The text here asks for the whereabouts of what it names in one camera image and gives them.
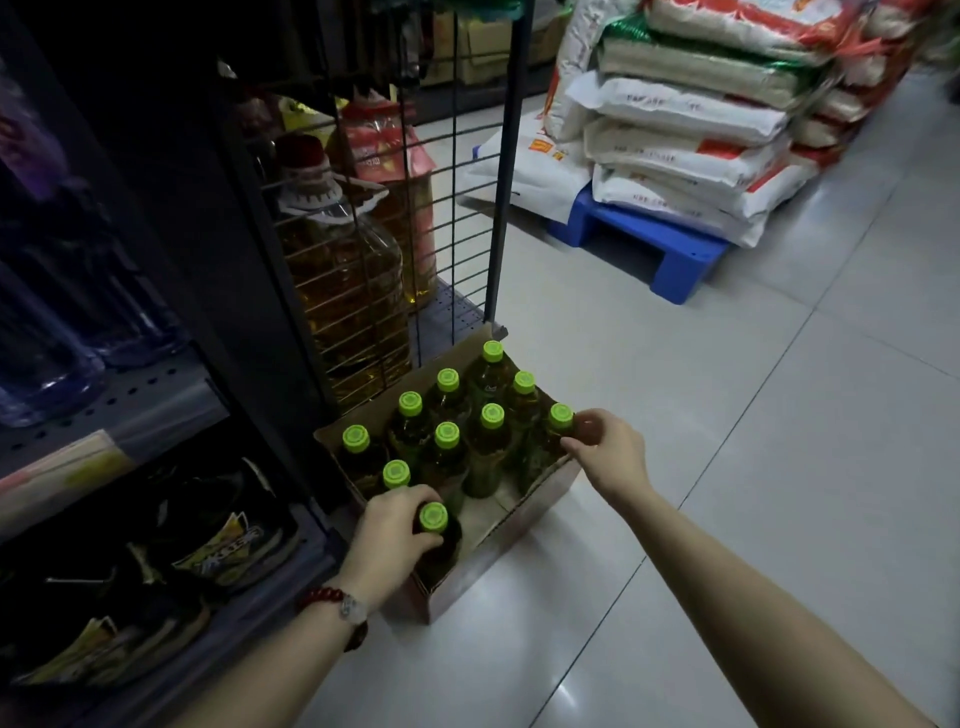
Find dark metal shelf unit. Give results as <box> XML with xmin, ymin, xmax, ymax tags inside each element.
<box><xmin>0</xmin><ymin>0</ymin><xmax>496</xmax><ymax>728</ymax></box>

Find red bead bracelet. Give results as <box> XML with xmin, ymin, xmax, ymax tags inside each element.
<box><xmin>298</xmin><ymin>586</ymin><xmax>371</xmax><ymax>653</ymax></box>

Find flat white sack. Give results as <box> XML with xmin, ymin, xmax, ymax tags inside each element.
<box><xmin>459</xmin><ymin>123</ymin><xmax>597</xmax><ymax>226</ymax></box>

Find person's left forearm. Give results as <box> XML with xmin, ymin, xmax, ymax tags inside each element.
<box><xmin>171</xmin><ymin>581</ymin><xmax>378</xmax><ymax>728</ymax></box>

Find green cap tea bottle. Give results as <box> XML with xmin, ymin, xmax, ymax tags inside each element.
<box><xmin>411</xmin><ymin>501</ymin><xmax>465</xmax><ymax>588</ymax></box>
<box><xmin>523</xmin><ymin>402</ymin><xmax>580</xmax><ymax>490</ymax></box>

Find red label cooking oil jug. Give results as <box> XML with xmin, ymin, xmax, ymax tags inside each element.
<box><xmin>328</xmin><ymin>88</ymin><xmax>441</xmax><ymax>310</ymax></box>

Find open cardboard box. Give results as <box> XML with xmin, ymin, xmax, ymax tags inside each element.
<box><xmin>314</xmin><ymin>323</ymin><xmax>588</xmax><ymax>626</ymax></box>

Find pile of black snack packets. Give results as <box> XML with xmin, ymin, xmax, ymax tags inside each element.
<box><xmin>0</xmin><ymin>457</ymin><xmax>303</xmax><ymax>690</ymax></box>

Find row of clear water jugs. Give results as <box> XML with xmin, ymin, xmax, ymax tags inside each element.
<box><xmin>0</xmin><ymin>67</ymin><xmax>192</xmax><ymax>430</ymax></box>

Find blue plastic pallet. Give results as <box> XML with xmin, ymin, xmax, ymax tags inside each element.
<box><xmin>547</xmin><ymin>183</ymin><xmax>732</xmax><ymax>306</ymax></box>

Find stack of white rice sacks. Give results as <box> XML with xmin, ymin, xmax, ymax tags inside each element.
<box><xmin>541</xmin><ymin>0</ymin><xmax>939</xmax><ymax>250</ymax></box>

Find black wire grid panel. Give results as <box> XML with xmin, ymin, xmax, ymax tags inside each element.
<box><xmin>216</xmin><ymin>0</ymin><xmax>535</xmax><ymax>410</ymax></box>

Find large clear cooking oil jug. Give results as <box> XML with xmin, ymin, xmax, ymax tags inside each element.
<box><xmin>271</xmin><ymin>135</ymin><xmax>414</xmax><ymax>412</ymax></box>

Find person's right hand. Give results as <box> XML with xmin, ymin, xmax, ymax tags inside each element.
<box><xmin>560</xmin><ymin>408</ymin><xmax>652</xmax><ymax>505</ymax></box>

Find person's left hand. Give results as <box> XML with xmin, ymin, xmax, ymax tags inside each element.
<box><xmin>335</xmin><ymin>483</ymin><xmax>446</xmax><ymax>610</ymax></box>

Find person's right forearm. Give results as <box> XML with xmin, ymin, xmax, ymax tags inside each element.
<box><xmin>600</xmin><ymin>478</ymin><xmax>940</xmax><ymax>728</ymax></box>

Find group of green cap bottles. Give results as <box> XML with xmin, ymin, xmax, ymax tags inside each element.
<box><xmin>334</xmin><ymin>339</ymin><xmax>555</xmax><ymax>519</ymax></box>

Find yellow cardboard cartons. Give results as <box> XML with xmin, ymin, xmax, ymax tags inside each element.
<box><xmin>427</xmin><ymin>0</ymin><xmax>571</xmax><ymax>87</ymax></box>

